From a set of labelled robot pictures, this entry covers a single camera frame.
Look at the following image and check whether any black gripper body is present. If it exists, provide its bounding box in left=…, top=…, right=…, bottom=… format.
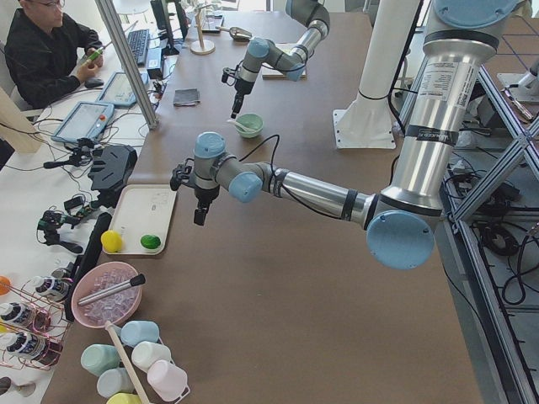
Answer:
left=195, top=185, right=220, bottom=210
left=234, top=76, right=255, bottom=100

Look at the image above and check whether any yellow lemon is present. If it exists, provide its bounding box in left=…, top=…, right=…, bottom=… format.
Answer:
left=100, top=230, right=123, bottom=253

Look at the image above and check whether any metal scoop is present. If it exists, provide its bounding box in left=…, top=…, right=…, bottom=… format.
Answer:
left=217, top=26, right=253, bottom=42

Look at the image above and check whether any pale blue cup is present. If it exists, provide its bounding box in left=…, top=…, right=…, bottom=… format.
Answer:
left=97, top=368, right=135, bottom=398

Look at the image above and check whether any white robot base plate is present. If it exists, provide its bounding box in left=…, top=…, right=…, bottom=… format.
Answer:
left=334, top=0, right=422, bottom=149

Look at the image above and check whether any green lime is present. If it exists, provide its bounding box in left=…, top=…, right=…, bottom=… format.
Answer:
left=140, top=234, right=162, bottom=250

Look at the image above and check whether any light blue cup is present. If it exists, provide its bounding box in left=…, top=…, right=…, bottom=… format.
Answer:
left=120, top=320, right=160, bottom=348

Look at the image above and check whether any aluminium frame post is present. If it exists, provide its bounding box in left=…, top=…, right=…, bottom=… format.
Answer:
left=95, top=0, right=158, bottom=130

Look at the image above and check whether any blue teach pendant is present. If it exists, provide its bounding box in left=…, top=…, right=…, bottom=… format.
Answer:
left=96, top=72, right=136, bottom=109
left=51, top=101, right=115, bottom=144

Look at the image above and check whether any black monitor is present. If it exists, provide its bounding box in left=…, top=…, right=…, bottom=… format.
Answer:
left=150, top=0, right=189, bottom=56

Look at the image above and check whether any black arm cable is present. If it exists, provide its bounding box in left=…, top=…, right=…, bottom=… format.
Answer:
left=237, top=134, right=315, bottom=211

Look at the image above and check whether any metal pestle in pink bowl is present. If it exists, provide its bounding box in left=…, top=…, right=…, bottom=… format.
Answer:
left=77, top=274, right=146, bottom=306

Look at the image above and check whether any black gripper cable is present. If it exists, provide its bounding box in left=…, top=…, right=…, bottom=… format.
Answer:
left=227, top=61, right=245, bottom=88

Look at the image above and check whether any white ceramic spoon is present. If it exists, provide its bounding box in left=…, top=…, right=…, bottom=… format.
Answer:
left=227, top=120, right=250, bottom=132

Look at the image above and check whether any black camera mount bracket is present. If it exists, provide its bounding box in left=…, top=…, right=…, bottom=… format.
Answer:
left=221, top=67, right=237, bottom=87

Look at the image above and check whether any mint green cup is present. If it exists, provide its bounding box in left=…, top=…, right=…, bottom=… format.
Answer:
left=80, top=344, right=120, bottom=376

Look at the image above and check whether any beige rabbit serving tray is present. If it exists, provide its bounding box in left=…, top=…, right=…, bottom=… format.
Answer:
left=102, top=184, right=176, bottom=256

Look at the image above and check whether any grey folded cloth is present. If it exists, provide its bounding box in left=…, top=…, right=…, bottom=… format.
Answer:
left=173, top=88, right=200, bottom=107

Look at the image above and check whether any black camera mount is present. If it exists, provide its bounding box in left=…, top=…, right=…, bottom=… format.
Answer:
left=169, top=157, right=195, bottom=191

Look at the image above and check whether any copper wire bottle rack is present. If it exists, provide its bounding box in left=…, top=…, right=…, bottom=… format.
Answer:
left=1, top=276, right=72, bottom=370

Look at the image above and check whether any pink bowl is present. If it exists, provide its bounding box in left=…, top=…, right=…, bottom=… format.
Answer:
left=71, top=262, right=142, bottom=328

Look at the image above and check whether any wooden mug tree stand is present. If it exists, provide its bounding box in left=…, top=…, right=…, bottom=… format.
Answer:
left=189, top=1, right=216, bottom=56

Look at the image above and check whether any white cup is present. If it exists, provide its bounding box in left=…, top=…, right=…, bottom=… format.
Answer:
left=131, top=341, right=172, bottom=373

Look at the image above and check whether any mint green bowl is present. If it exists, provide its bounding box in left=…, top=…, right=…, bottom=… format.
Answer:
left=236, top=114, right=264, bottom=138

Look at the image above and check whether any pink cup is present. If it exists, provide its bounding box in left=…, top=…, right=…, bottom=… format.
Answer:
left=147, top=359, right=190, bottom=402

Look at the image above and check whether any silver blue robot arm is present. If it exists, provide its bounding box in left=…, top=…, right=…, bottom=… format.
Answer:
left=221, top=0, right=330, bottom=119
left=188, top=1, right=517, bottom=270

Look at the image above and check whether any seated person in black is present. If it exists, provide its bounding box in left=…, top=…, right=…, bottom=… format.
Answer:
left=4, top=1, right=104, bottom=109

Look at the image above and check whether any yellow cup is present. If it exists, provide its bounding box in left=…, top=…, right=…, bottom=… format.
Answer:
left=106, top=392, right=141, bottom=404

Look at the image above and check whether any black keyboard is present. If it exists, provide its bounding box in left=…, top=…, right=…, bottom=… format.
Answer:
left=127, top=29, right=150, bottom=66

